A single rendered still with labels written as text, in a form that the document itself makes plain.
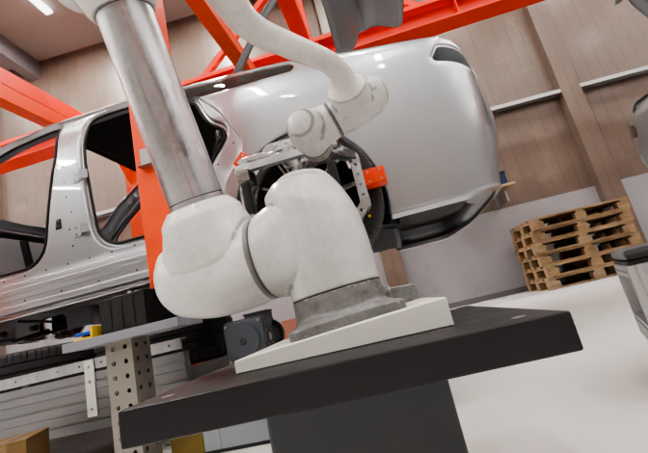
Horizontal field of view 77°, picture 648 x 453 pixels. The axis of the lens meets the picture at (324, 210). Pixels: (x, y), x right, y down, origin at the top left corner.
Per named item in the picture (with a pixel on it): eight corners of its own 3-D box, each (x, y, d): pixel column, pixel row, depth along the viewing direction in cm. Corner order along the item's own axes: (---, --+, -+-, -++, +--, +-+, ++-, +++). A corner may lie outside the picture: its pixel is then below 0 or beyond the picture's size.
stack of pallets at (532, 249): (617, 271, 586) (592, 210, 609) (658, 266, 500) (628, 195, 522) (526, 292, 597) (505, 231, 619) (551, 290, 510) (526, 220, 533)
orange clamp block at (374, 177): (367, 190, 176) (388, 184, 175) (365, 185, 169) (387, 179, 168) (364, 174, 178) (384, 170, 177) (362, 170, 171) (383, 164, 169)
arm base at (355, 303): (434, 299, 61) (420, 262, 62) (289, 343, 59) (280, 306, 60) (408, 303, 78) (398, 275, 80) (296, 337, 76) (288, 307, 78)
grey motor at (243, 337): (303, 378, 197) (287, 306, 206) (276, 400, 157) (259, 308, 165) (267, 386, 200) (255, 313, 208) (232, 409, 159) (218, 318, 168)
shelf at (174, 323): (202, 322, 148) (202, 313, 148) (177, 326, 131) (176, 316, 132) (98, 347, 154) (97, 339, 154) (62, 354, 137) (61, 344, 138)
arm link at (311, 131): (307, 166, 117) (346, 143, 116) (292, 147, 102) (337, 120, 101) (289, 137, 120) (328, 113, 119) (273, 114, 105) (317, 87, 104)
